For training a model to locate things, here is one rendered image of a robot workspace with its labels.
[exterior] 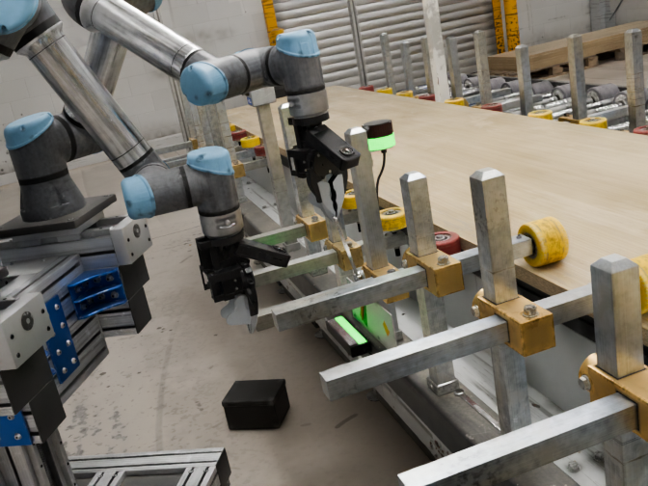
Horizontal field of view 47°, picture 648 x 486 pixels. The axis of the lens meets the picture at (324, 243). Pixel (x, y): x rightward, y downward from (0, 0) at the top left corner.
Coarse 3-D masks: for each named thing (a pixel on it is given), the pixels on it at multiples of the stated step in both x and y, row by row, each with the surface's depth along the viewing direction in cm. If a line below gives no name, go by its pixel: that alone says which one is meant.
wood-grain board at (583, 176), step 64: (256, 128) 337; (448, 128) 259; (512, 128) 241; (576, 128) 225; (384, 192) 196; (448, 192) 185; (512, 192) 176; (576, 192) 167; (640, 192) 159; (576, 256) 132
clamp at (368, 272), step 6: (390, 264) 154; (366, 270) 154; (372, 270) 152; (378, 270) 152; (384, 270) 151; (396, 270) 150; (366, 276) 155; (372, 276) 151; (378, 276) 149; (402, 294) 148; (408, 294) 148; (384, 300) 148; (390, 300) 147; (396, 300) 148
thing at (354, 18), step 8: (352, 0) 424; (352, 8) 425; (352, 16) 426; (352, 24) 428; (352, 32) 431; (360, 32) 429; (360, 40) 431; (360, 48) 433; (360, 56) 433; (360, 64) 434; (360, 72) 437; (360, 80) 440
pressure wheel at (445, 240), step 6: (438, 234) 153; (444, 234) 155; (450, 234) 153; (456, 234) 153; (438, 240) 152; (444, 240) 151; (450, 240) 150; (456, 240) 151; (438, 246) 150; (444, 246) 150; (450, 246) 150; (456, 246) 151; (444, 252) 150; (450, 252) 150; (456, 252) 151
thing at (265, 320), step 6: (360, 282) 150; (336, 288) 149; (312, 294) 149; (318, 294) 148; (294, 300) 148; (276, 306) 146; (258, 312) 145; (264, 312) 144; (270, 312) 144; (258, 318) 143; (264, 318) 144; (270, 318) 144; (258, 324) 144; (264, 324) 144; (270, 324) 144; (258, 330) 144
